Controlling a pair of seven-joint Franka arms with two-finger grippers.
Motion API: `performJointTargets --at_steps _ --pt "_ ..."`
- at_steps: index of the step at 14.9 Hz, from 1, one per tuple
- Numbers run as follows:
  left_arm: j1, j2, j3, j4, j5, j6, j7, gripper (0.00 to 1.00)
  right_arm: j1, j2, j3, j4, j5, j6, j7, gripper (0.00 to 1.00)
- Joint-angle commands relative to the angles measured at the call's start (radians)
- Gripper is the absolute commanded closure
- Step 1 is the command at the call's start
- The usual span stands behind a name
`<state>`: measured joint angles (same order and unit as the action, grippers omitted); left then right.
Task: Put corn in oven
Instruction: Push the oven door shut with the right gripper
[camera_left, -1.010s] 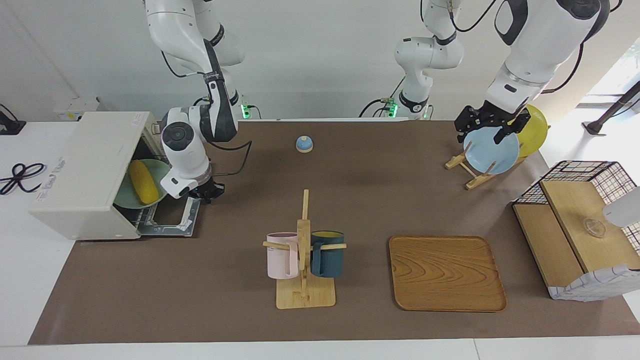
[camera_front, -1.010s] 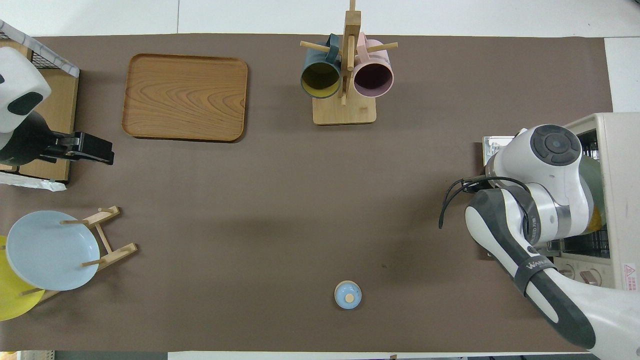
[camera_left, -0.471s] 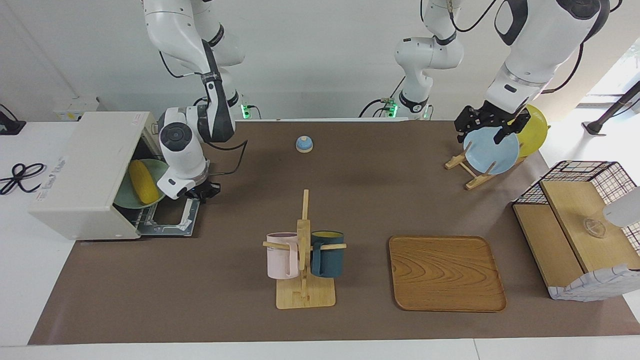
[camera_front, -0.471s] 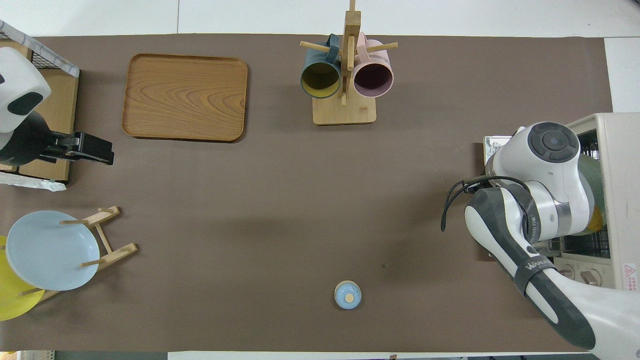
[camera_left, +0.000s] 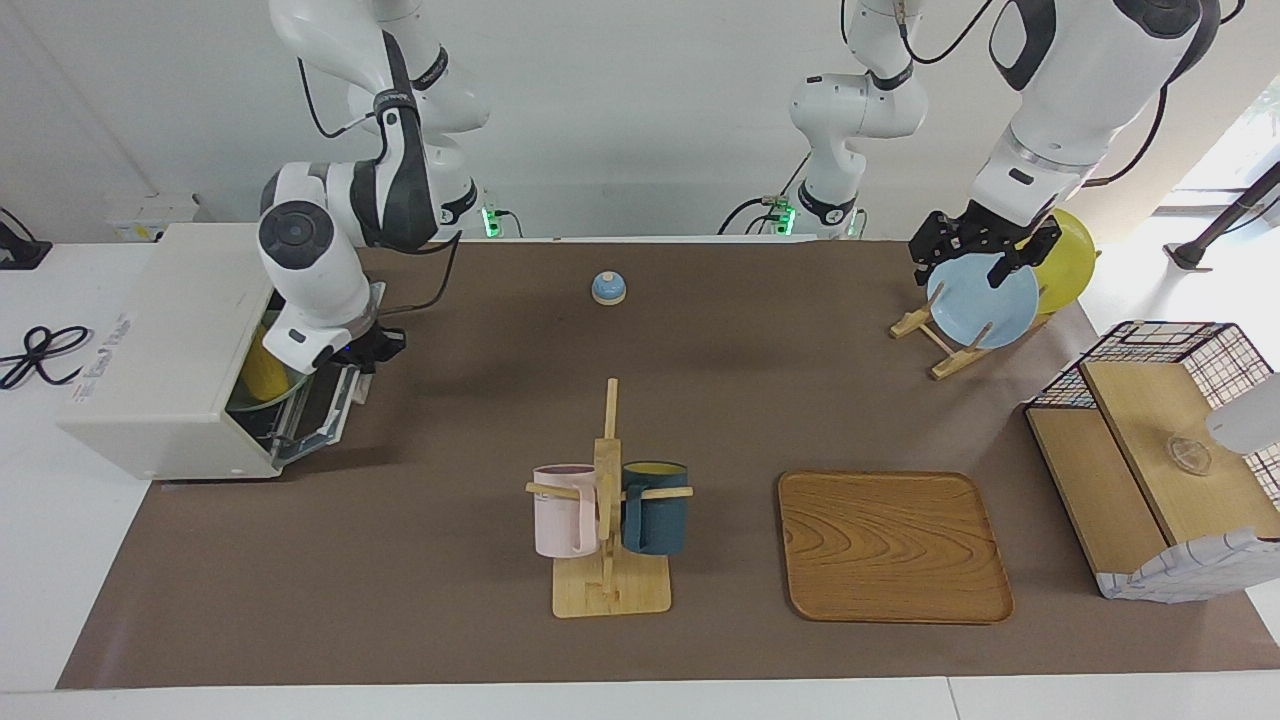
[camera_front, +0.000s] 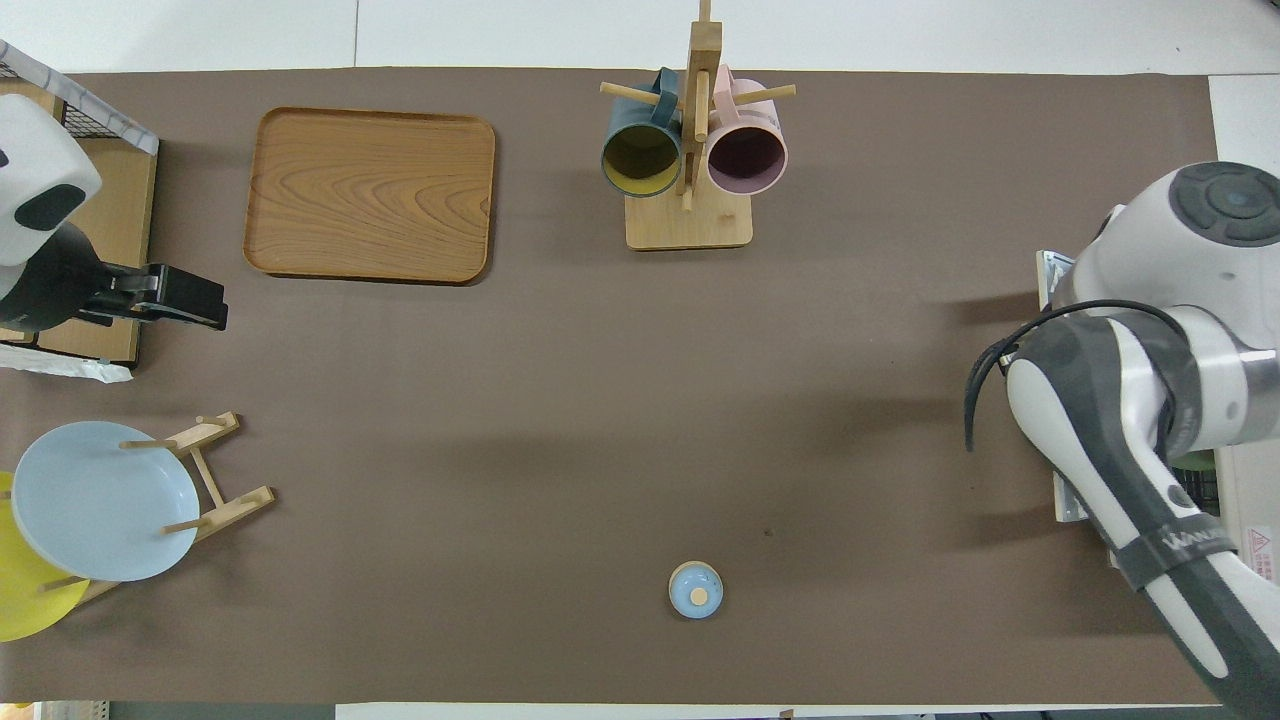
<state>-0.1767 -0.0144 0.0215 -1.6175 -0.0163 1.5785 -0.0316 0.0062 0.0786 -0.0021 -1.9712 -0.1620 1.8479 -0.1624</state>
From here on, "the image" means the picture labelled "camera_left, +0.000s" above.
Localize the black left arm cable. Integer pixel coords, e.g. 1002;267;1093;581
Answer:
905;0;1251;188

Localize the pink mug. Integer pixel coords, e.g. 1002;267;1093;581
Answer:
532;464;599;559

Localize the brown table mat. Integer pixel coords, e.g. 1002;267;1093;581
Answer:
57;240;1280;691

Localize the dark teal mug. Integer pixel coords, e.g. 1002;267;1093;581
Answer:
620;461;690;557

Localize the wire and wood shelf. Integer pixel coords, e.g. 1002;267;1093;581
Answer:
1025;320;1280;604

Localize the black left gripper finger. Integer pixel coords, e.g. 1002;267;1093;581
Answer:
988;222;1061;291
908;212;959;288

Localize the yellow plate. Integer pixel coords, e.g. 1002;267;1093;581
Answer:
1035;208;1097;316

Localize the white toaster oven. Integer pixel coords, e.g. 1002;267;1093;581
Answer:
57;222;376;483

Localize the looped black cable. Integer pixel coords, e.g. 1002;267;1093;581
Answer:
0;325;93;391

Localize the brown wooden tray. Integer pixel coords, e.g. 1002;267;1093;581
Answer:
778;471;1015;626

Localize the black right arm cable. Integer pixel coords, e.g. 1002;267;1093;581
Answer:
298;55;461;316

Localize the mint green plate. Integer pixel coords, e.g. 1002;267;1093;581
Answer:
225;365;311;417

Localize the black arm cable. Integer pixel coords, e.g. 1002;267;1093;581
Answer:
298;55;461;316
905;0;1251;188

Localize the glass oven door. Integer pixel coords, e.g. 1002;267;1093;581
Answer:
270;360;366;471

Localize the white wall socket box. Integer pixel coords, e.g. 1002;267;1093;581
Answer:
105;193;201;243

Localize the light blue plate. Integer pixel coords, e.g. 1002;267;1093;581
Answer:
926;255;1041;351

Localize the white rounded object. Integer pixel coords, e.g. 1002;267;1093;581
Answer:
1205;372;1280;456

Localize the wooden wire shelf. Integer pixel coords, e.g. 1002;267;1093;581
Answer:
1097;527;1280;604

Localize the black left base cable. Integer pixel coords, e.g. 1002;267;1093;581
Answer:
717;150;811;237

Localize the wooden basket board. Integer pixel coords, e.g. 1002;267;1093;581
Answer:
1080;358;1280;548
1027;405;1169;576

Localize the wooden mug rack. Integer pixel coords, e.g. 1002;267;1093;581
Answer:
526;378;694;619

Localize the small clear glass item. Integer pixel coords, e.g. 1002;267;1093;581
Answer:
1165;435;1213;476

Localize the black stand leg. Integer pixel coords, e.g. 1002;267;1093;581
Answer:
1165;160;1280;271

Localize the yellow corn cob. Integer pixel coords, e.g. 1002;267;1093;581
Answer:
243;322;293;403

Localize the wooden plate rack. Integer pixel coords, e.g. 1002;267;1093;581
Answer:
889;300;1051;381

